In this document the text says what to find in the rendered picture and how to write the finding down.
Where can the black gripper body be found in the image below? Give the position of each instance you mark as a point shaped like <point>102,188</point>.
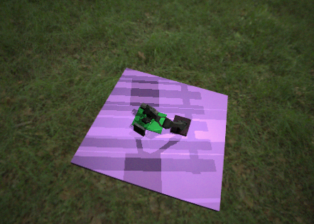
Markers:
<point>145,120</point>

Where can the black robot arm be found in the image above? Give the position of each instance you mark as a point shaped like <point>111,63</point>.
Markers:
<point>167,124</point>

